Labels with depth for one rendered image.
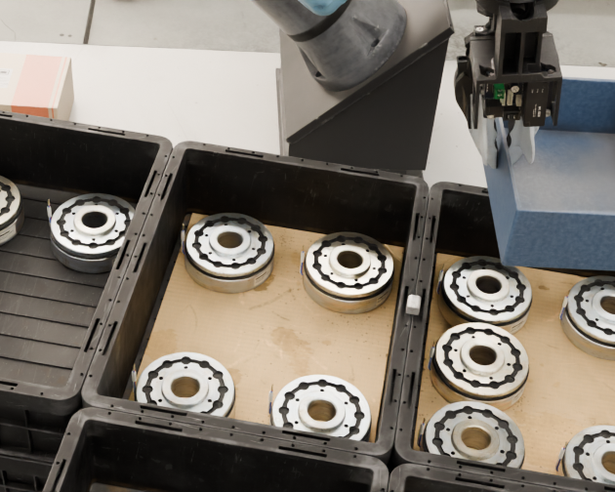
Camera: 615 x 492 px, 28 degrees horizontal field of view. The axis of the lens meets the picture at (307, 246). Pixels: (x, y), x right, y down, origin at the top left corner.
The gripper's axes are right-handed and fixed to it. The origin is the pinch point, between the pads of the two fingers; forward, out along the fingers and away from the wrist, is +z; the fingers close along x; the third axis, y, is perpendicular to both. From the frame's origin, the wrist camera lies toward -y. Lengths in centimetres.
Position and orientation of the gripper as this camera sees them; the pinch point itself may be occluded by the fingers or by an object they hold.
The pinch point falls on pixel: (500, 150)
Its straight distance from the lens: 116.6
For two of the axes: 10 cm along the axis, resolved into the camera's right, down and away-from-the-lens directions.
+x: 10.0, -0.4, -0.4
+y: 0.0, 7.0, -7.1
